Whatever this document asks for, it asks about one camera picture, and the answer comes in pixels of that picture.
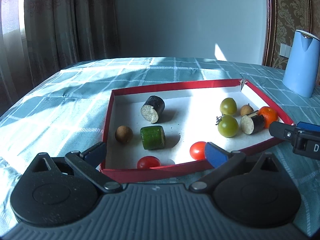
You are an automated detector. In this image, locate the red cherry tomato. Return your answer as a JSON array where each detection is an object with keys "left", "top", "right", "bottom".
[
  {"left": 137, "top": 156, "right": 161, "bottom": 169},
  {"left": 189, "top": 141, "right": 206, "bottom": 160}
]

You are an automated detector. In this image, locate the orange tangerine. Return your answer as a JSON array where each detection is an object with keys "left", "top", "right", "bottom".
[{"left": 258, "top": 106, "right": 278, "bottom": 128}]

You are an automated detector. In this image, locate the small green tomato with stem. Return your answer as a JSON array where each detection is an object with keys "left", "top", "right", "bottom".
[{"left": 216, "top": 115, "right": 239, "bottom": 138}]

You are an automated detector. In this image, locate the small dark eggplant piece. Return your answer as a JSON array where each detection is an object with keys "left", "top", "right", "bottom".
[{"left": 240, "top": 111, "right": 265, "bottom": 135}]

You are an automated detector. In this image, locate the brown longan fruit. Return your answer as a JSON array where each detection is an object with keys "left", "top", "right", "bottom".
[
  {"left": 114, "top": 126, "right": 133, "bottom": 145},
  {"left": 240, "top": 103, "right": 254, "bottom": 116}
]

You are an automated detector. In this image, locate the large green tomato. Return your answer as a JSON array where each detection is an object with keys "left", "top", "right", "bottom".
[{"left": 220, "top": 98, "right": 238, "bottom": 116}]

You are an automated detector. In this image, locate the green cucumber piece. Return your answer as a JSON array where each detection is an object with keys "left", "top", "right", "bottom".
[{"left": 140, "top": 125, "right": 166, "bottom": 150}]

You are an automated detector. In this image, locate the light blue kettle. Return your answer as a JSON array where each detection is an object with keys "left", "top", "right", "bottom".
[{"left": 283, "top": 30, "right": 319, "bottom": 98}]

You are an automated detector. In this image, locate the teal plaid tablecloth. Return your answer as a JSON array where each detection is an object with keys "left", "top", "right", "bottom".
[{"left": 1, "top": 57, "right": 319, "bottom": 235}]

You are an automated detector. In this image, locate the red cardboard box tray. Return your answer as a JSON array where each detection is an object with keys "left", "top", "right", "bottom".
[{"left": 100, "top": 79, "right": 293, "bottom": 183}]

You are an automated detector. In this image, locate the brown patterned curtain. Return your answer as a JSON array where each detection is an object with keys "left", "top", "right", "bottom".
[{"left": 1, "top": 0, "right": 120, "bottom": 112}]

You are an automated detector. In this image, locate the white wall socket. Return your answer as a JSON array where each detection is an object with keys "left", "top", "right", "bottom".
[{"left": 279, "top": 43, "right": 291, "bottom": 58}]

